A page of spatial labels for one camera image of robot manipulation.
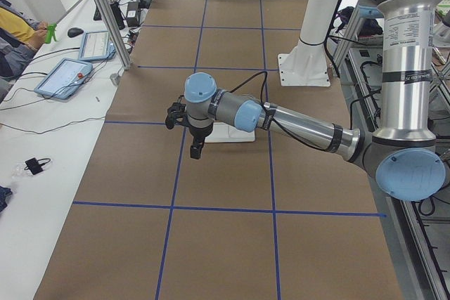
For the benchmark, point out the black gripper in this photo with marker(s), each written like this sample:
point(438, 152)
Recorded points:
point(199, 133)

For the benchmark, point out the white rack base tray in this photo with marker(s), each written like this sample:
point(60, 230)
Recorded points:
point(224, 133)

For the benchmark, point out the small metal cylinder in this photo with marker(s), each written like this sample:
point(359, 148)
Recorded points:
point(115, 79)

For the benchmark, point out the teach pendant tablet far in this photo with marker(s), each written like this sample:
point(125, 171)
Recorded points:
point(96, 46)

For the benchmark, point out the teach pendant tablet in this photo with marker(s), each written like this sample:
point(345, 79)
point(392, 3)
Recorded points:
point(96, 46)
point(64, 79)

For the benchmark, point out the teach pendant tablet near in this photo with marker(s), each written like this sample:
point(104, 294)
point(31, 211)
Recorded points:
point(64, 79)

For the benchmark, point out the black computer mouse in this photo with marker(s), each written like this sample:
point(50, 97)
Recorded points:
point(74, 32)

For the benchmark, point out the seated person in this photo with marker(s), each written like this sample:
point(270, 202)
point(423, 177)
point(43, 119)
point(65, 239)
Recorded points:
point(21, 38)

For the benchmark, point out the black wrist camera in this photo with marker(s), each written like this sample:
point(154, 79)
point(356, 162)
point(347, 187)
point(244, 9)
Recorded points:
point(176, 115)

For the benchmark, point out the aluminium frame post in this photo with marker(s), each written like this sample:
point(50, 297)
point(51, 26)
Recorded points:
point(108, 19)

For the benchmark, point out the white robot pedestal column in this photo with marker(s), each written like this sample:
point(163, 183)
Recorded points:
point(306, 64)

